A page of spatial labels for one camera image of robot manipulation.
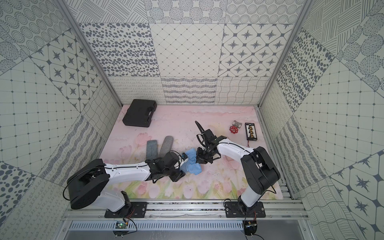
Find blue microfiber cloth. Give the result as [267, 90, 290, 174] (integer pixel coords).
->
[180, 148, 202, 175]

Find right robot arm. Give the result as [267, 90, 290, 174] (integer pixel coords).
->
[197, 124, 281, 209]

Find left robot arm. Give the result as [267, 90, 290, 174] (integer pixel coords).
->
[65, 151, 188, 213]

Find black plastic tool case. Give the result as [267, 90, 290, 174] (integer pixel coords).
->
[123, 99, 157, 128]

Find black box with figures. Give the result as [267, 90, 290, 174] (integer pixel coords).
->
[245, 123, 258, 141]

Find white vent grille strip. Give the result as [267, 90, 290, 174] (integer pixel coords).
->
[69, 220, 243, 231]

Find left controller board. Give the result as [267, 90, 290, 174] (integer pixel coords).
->
[113, 222, 129, 237]

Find controller board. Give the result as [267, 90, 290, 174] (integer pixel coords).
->
[243, 220, 258, 236]
[113, 222, 129, 237]

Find right controller board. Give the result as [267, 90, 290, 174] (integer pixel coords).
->
[243, 220, 258, 236]

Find red and black clip cables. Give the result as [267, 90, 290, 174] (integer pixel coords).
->
[229, 119, 243, 135]

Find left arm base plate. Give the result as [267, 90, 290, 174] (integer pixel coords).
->
[104, 202, 148, 219]

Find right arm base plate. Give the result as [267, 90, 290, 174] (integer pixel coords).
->
[223, 201, 266, 218]

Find aluminium rail frame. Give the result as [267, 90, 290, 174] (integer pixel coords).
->
[62, 199, 309, 221]

